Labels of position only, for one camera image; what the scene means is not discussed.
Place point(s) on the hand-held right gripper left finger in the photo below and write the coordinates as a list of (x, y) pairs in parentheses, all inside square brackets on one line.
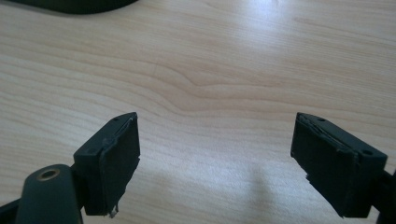
[(107, 161)]

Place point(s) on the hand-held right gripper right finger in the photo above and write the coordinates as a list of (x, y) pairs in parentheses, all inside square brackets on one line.
[(333, 165)]

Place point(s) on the dark round object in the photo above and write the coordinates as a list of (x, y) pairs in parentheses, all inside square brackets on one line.
[(74, 5)]

